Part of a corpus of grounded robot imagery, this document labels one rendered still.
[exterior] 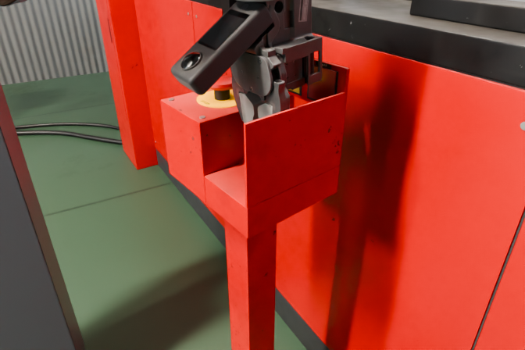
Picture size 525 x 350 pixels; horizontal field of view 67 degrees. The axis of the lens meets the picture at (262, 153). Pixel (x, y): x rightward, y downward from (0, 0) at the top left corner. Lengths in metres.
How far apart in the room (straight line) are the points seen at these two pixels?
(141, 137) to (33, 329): 1.17
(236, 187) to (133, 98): 1.42
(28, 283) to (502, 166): 0.81
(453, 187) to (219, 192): 0.32
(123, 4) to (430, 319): 1.54
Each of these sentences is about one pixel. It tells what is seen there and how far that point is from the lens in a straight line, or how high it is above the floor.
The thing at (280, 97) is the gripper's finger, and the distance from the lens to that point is 0.43.
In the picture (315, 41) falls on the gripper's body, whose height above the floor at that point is 0.88.
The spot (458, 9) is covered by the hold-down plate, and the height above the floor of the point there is 0.89.
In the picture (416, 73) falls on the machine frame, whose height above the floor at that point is 0.81.
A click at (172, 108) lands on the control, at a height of 0.78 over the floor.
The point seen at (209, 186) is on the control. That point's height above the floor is 0.70.
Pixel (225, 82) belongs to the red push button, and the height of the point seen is 0.81.
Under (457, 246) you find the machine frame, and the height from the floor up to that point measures 0.59.
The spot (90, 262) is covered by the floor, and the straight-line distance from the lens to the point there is 1.54.
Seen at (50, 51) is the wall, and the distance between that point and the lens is 3.66.
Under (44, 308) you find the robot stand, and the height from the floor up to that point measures 0.34.
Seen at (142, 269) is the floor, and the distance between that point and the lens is 1.45.
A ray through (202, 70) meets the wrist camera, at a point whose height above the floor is 0.86.
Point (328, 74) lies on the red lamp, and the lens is 0.51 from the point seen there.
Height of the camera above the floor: 0.97
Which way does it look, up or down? 28 degrees down
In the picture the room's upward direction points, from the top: straight up
